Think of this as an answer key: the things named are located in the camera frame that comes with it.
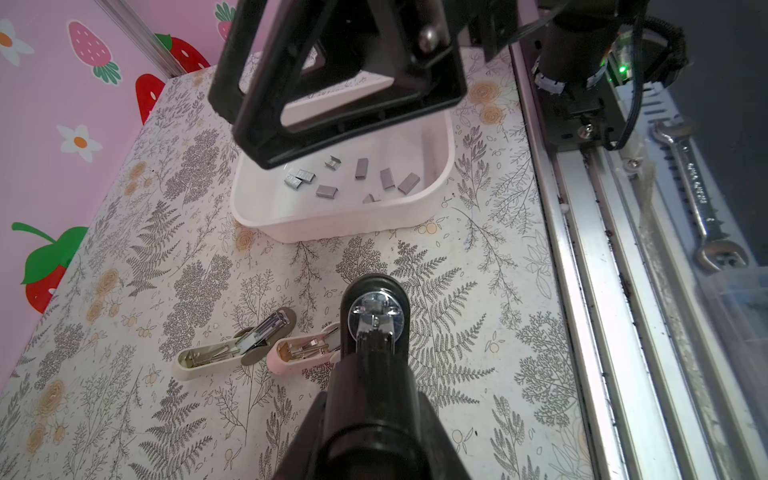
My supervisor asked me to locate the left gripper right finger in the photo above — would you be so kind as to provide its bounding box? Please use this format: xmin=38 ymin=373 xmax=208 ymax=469
xmin=418 ymin=392 xmax=470 ymax=480

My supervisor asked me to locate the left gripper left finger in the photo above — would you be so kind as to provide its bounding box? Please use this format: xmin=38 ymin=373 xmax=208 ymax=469
xmin=272 ymin=392 xmax=329 ymax=479

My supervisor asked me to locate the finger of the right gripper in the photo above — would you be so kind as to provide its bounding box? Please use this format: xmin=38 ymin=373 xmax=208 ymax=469
xmin=208 ymin=1 xmax=467 ymax=170

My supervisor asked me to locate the black stapler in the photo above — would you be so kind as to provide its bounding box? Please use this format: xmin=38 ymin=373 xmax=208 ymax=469
xmin=317 ymin=274 xmax=430 ymax=479

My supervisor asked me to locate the pink mini stapler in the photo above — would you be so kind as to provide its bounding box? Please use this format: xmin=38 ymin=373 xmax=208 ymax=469
xmin=266 ymin=322 xmax=341 ymax=375

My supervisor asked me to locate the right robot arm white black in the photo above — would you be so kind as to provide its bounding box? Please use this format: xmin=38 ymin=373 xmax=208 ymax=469
xmin=208 ymin=1 xmax=688 ymax=169

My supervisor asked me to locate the staple strip in tray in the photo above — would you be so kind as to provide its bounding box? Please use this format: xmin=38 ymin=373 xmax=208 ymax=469
xmin=355 ymin=158 xmax=369 ymax=180
xmin=316 ymin=185 xmax=338 ymax=199
xmin=397 ymin=173 xmax=420 ymax=195
xmin=284 ymin=169 xmax=316 ymax=190
xmin=380 ymin=168 xmax=395 ymax=190

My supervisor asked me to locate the white plastic tray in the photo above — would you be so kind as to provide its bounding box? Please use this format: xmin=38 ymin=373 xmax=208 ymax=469
xmin=230 ymin=110 xmax=456 ymax=243

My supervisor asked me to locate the clear plastic bag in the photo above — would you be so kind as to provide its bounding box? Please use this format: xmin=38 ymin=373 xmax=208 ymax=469
xmin=701 ymin=266 xmax=767 ymax=436

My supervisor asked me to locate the silver wrench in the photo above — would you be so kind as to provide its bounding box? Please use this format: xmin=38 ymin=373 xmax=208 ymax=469
xmin=652 ymin=118 xmax=749 ymax=272

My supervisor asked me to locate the aluminium rail base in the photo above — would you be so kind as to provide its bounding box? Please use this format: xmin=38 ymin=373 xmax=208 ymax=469
xmin=512 ymin=41 xmax=767 ymax=479

